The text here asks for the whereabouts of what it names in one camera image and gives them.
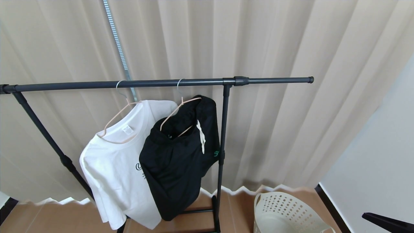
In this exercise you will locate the white laundry basket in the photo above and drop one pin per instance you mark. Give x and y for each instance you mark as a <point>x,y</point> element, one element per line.
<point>284,213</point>

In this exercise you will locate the black garment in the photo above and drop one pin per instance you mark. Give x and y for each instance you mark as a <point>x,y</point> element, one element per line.
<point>178,168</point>

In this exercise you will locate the white printed t-shirt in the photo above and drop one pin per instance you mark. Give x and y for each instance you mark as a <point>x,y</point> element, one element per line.
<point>113,174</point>

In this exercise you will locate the pink clothes hanger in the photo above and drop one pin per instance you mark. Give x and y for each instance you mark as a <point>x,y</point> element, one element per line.
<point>128,104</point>
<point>182,102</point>

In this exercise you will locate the black clothes rack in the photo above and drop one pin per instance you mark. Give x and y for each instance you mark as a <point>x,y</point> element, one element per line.
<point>97,85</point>

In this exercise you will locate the beige curtain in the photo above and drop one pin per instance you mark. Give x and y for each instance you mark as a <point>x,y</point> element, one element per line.
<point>291,38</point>

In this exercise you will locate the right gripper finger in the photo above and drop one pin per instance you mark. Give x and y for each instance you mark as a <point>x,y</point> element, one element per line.
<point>394,225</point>

